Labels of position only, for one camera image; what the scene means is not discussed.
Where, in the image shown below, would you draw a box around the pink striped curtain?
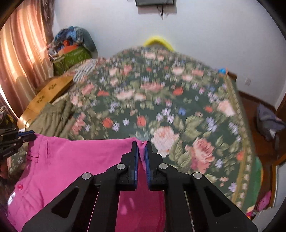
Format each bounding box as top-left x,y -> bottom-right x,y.
1,1 -> 53,117

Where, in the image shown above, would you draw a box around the grey clothes on floor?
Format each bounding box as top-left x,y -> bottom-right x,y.
256,104 -> 285,141

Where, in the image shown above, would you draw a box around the wooden lap desk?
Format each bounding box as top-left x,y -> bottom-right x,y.
17,76 -> 73,130

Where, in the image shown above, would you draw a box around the olive green folded pants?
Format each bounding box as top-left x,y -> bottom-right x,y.
28,100 -> 76,138

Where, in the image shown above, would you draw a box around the green storage basket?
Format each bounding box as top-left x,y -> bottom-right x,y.
52,46 -> 92,76

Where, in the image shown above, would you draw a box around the floral bed cover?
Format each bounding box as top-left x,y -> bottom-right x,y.
53,47 -> 262,213

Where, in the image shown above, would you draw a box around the striped patchwork blanket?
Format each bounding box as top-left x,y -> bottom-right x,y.
70,57 -> 106,83

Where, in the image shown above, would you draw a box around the yellow foam headboard tube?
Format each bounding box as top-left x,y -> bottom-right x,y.
143,36 -> 174,51

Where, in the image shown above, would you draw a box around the pink pants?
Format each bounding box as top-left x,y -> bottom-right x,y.
8,135 -> 165,231

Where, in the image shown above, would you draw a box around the wall mounted black screen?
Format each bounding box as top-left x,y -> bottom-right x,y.
135,0 -> 175,7

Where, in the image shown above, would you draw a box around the pile of clothes on basket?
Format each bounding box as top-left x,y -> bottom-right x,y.
47,26 -> 97,59

